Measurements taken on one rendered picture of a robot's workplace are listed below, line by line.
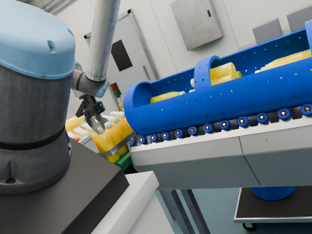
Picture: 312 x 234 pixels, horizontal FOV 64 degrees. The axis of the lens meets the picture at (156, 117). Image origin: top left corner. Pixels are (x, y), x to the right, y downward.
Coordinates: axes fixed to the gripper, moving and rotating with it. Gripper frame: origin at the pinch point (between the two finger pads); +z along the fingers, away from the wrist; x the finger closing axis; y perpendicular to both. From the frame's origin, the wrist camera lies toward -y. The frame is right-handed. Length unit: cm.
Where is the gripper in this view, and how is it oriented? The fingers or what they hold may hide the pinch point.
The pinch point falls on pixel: (99, 129)
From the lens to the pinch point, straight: 137.1
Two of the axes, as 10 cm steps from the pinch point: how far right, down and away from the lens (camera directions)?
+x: 4.8, -4.1, 7.8
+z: 3.9, 8.9, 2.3
